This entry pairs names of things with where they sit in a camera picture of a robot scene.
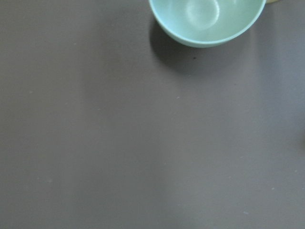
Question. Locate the green ceramic bowl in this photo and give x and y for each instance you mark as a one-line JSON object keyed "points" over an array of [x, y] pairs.
{"points": [[205, 23]]}

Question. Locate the wooden mug tree stand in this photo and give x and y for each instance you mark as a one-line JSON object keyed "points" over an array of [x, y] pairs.
{"points": [[270, 1]]}

